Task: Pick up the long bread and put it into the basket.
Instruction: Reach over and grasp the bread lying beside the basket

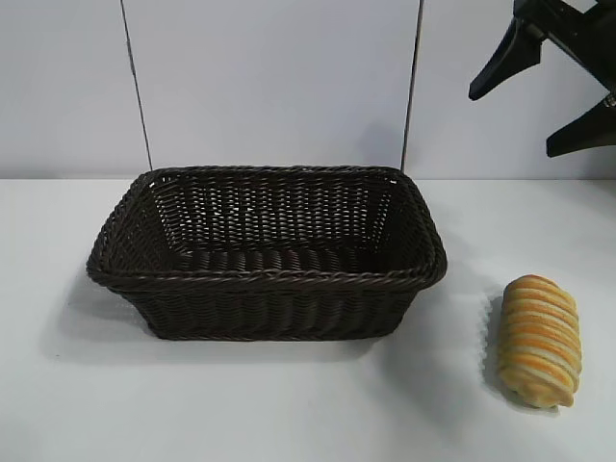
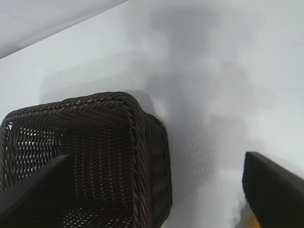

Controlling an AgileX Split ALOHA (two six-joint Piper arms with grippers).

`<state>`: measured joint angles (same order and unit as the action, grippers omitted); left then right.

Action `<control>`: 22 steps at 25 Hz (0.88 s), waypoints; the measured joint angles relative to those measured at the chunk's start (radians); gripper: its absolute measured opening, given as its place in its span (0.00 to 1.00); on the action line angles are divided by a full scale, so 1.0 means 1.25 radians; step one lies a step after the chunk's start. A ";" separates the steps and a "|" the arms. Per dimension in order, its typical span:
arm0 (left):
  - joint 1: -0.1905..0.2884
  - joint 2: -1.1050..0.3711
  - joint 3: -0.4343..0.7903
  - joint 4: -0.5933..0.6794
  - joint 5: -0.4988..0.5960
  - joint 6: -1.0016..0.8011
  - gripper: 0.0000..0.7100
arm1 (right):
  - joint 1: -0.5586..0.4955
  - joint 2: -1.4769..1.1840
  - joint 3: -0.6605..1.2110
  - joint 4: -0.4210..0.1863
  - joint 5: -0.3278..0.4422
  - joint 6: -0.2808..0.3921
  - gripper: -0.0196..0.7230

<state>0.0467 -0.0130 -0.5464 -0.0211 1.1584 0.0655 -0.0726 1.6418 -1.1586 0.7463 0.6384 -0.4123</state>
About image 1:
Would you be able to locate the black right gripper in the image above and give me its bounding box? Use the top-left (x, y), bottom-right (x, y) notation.
top-left (469, 0), bottom-right (616, 157)

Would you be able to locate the long striped bread roll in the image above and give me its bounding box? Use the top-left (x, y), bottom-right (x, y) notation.
top-left (496, 273), bottom-right (584, 410)

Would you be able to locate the dark brown wicker basket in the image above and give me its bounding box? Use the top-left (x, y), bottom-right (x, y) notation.
top-left (86, 165), bottom-right (449, 342)

